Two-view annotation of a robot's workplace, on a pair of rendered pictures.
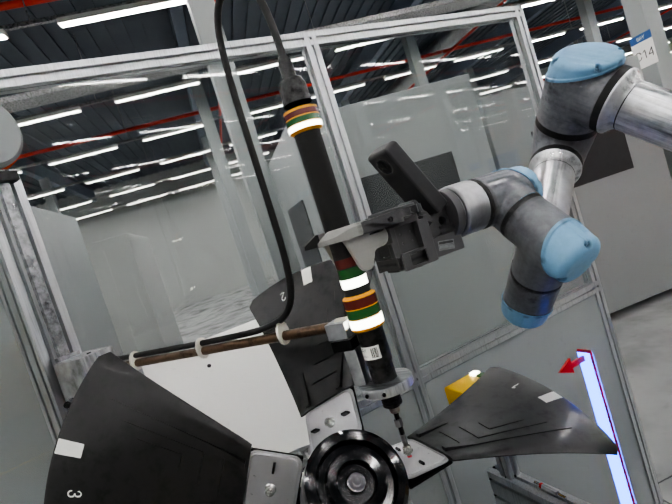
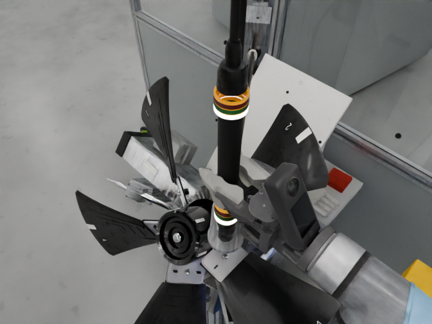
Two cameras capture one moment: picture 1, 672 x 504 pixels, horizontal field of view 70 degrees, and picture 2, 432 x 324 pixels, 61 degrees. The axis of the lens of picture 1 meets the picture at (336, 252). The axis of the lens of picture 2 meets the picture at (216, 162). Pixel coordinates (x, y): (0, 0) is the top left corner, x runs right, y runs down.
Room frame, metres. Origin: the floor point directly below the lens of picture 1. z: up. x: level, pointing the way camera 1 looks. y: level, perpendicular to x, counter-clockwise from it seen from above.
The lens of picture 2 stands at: (0.46, -0.32, 1.93)
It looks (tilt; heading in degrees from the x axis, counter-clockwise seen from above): 51 degrees down; 68
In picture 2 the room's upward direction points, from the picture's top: straight up
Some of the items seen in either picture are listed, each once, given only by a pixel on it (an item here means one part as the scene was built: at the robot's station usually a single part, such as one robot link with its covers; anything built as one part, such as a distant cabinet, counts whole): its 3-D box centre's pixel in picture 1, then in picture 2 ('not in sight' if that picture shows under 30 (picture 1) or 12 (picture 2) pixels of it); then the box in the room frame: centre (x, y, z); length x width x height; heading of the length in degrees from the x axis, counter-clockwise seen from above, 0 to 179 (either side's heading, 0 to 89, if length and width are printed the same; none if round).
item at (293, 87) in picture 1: (339, 235); (227, 173); (0.60, -0.01, 1.49); 0.04 x 0.04 x 0.46
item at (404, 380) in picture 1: (369, 353); (226, 220); (0.61, 0.00, 1.33); 0.09 x 0.07 x 0.10; 59
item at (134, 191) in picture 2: not in sight; (136, 192); (0.47, 0.31, 1.08); 0.07 x 0.04 x 0.06; 125
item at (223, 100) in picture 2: (303, 121); (231, 100); (0.60, -0.01, 1.63); 0.04 x 0.04 x 0.03
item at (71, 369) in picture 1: (87, 372); (257, 24); (0.92, 0.53, 1.37); 0.10 x 0.07 x 0.08; 59
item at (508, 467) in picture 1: (502, 449); not in sight; (1.02, -0.22, 0.92); 0.03 x 0.03 x 0.12; 24
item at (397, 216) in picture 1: (384, 220); (243, 204); (0.60, -0.07, 1.49); 0.09 x 0.05 x 0.02; 124
